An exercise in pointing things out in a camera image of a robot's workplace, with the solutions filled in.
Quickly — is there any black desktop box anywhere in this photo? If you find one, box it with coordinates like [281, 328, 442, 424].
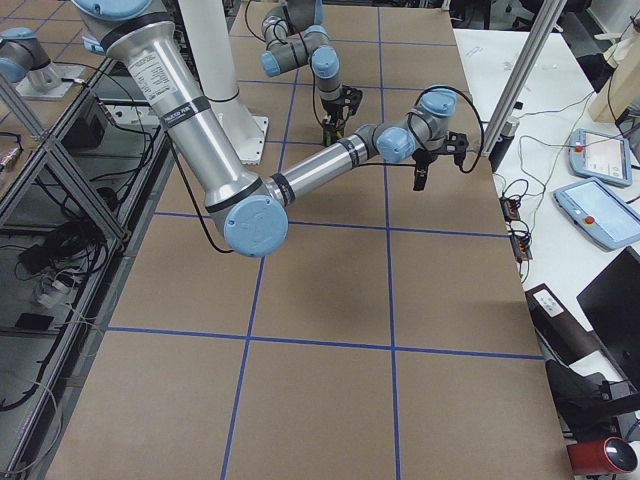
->
[525, 283, 622, 373]

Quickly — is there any lower blue teach pendant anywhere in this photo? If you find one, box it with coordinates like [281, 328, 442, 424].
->
[553, 178, 639, 251]

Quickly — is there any upper blue teach pendant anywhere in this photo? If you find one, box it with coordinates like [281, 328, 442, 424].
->
[568, 129, 633, 188]

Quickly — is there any blue teach pendant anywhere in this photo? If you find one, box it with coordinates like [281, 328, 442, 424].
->
[553, 178, 639, 251]
[568, 129, 633, 188]

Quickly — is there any black mesh pen cup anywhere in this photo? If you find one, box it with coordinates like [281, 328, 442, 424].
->
[322, 118, 345, 147]

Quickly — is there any black monitor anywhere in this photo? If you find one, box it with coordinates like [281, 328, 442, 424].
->
[577, 247, 639, 387]

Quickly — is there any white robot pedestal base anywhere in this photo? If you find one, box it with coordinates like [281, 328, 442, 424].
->
[178, 0, 269, 165]

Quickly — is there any aluminium frame rack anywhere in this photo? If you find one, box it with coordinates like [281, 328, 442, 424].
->
[1, 60, 169, 479]

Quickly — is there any orange black adapter box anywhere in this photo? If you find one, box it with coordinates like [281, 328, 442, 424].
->
[500, 197, 521, 222]

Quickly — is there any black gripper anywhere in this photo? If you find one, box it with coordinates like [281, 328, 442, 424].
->
[412, 131, 468, 191]
[320, 85, 362, 120]

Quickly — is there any red cylinder container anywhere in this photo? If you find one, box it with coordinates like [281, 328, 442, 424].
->
[567, 437, 639, 475]

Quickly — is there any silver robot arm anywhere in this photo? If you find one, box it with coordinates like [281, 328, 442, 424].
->
[75, 1, 468, 257]
[260, 1, 362, 128]

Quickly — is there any aluminium frame post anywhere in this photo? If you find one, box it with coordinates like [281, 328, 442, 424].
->
[482, 0, 566, 156]

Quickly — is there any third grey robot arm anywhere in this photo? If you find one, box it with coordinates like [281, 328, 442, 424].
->
[1, 27, 61, 92]

